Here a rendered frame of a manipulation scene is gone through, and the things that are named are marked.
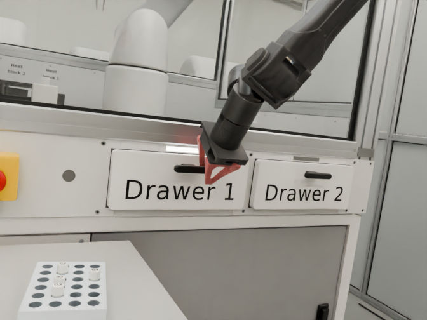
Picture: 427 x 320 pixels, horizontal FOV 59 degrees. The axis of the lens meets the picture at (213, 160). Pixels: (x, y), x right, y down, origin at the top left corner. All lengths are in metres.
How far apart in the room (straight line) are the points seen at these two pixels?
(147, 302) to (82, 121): 0.34
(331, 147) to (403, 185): 1.47
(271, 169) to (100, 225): 0.38
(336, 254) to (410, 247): 1.34
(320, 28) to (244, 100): 0.15
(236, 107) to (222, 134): 0.06
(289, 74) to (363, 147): 0.50
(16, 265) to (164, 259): 0.31
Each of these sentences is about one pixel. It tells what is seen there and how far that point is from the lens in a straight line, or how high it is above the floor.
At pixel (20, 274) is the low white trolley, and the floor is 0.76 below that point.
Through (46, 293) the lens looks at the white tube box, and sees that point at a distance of 0.47.
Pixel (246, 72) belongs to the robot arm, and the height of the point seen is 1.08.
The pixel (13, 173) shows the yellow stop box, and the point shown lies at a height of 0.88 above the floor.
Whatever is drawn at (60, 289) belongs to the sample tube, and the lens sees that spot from 0.46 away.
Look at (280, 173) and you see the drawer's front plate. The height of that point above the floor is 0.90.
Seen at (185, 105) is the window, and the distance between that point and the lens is 0.77.
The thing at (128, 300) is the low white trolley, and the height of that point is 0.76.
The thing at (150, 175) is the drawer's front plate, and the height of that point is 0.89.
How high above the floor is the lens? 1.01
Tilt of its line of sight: 6 degrees down
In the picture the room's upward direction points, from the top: 7 degrees clockwise
